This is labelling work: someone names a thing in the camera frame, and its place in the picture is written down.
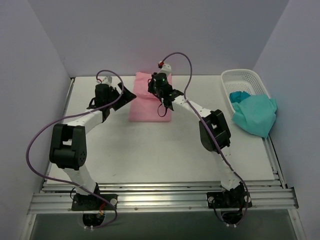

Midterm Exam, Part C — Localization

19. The pink t shirt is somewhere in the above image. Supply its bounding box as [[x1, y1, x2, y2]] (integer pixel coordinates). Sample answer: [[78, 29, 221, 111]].
[[128, 72, 172, 123]]

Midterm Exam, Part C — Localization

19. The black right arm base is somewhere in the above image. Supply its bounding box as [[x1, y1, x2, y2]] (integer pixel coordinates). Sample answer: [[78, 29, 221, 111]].
[[206, 183, 253, 228]]

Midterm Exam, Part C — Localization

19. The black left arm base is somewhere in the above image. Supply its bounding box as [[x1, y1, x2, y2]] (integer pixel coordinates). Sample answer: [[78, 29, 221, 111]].
[[71, 193, 118, 227]]

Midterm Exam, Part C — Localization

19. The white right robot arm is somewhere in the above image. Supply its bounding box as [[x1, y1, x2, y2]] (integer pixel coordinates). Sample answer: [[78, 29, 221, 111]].
[[148, 73, 246, 207]]

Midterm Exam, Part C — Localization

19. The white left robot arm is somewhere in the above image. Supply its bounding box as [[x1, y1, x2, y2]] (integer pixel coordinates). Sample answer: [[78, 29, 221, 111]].
[[49, 82, 137, 210]]

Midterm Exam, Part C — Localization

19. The white plastic basket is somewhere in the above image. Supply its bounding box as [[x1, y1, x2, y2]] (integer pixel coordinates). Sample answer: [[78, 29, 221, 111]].
[[220, 69, 270, 117]]

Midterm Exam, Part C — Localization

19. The dark teal t shirt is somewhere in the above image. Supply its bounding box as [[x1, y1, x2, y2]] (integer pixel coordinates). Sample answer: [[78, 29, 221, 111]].
[[229, 91, 251, 103]]

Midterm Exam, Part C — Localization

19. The light teal t shirt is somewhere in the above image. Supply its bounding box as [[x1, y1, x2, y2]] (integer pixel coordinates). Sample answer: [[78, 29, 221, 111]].
[[232, 94, 277, 138]]

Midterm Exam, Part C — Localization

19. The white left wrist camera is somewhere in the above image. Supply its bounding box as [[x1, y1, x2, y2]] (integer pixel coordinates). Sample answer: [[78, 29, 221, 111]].
[[96, 76, 113, 86]]

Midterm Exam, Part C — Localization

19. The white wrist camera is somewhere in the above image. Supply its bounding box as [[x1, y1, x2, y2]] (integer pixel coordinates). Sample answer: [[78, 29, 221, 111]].
[[157, 61, 172, 76], [96, 76, 113, 86]]

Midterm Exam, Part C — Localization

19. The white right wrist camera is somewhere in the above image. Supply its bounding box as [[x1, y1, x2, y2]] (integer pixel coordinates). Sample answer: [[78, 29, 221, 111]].
[[157, 61, 172, 76]]

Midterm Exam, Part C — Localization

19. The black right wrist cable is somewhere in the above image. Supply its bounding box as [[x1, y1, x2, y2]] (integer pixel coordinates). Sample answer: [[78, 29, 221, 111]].
[[156, 102, 169, 118]]

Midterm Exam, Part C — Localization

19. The aluminium mounting rail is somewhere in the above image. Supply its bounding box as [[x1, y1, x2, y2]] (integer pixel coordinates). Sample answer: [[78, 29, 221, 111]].
[[28, 180, 298, 214]]

